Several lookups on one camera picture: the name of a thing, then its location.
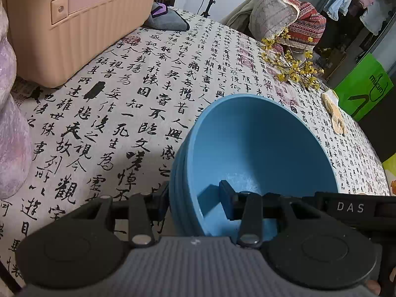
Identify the black paper bag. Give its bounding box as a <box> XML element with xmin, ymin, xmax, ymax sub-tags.
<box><xmin>360</xmin><ymin>93</ymin><xmax>396</xmax><ymax>162</ymax></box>

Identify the light green snack box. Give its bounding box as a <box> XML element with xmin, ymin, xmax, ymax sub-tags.
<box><xmin>382</xmin><ymin>156</ymin><xmax>396</xmax><ymax>197</ymax></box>

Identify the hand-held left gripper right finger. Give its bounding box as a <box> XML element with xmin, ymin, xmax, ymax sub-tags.
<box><xmin>219</xmin><ymin>180</ymin><xmax>328</xmax><ymax>248</ymax></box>

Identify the yellow flower branch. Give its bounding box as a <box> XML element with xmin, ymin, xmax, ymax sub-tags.
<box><xmin>261</xmin><ymin>28</ymin><xmax>324</xmax><ymax>90</ymax></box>

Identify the person's right hand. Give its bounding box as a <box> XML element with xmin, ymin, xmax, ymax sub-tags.
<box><xmin>365</xmin><ymin>280</ymin><xmax>382</xmax><ymax>296</ymax></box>

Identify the knitted work glove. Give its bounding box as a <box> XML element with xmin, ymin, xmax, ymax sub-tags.
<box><xmin>321</xmin><ymin>89</ymin><xmax>346</xmax><ymax>136</ymax></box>

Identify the pink suitcase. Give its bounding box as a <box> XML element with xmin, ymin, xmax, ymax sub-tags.
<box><xmin>5</xmin><ymin>0</ymin><xmax>162</xmax><ymax>89</ymax></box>

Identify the red patterned blanket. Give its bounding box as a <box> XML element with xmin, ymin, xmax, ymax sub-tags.
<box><xmin>275</xmin><ymin>0</ymin><xmax>327</xmax><ymax>52</ymax></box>

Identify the dark sliding glass door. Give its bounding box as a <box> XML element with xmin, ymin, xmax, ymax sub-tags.
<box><xmin>309</xmin><ymin>0</ymin><xmax>396</xmax><ymax>69</ymax></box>

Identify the white hanging garment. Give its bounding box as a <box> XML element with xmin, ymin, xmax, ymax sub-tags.
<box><xmin>360</xmin><ymin>0</ymin><xmax>394</xmax><ymax>36</ymax></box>

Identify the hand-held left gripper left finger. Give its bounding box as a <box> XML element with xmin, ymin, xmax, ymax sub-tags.
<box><xmin>66</xmin><ymin>183</ymin><xmax>170</xmax><ymax>248</ymax></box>

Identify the grey quilted cloth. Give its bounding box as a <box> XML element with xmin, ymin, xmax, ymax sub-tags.
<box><xmin>249</xmin><ymin>0</ymin><xmax>301</xmax><ymax>43</ymax></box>

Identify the green paper bag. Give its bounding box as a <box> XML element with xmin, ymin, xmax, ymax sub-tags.
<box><xmin>333</xmin><ymin>52</ymin><xmax>394</xmax><ymax>122</ymax></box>

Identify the purple vase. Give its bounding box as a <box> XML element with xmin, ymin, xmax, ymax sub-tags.
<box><xmin>0</xmin><ymin>6</ymin><xmax>33</xmax><ymax>200</ymax></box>

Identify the grey purple cloth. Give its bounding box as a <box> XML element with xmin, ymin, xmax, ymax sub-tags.
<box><xmin>144</xmin><ymin>2</ymin><xmax>190</xmax><ymax>32</ymax></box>

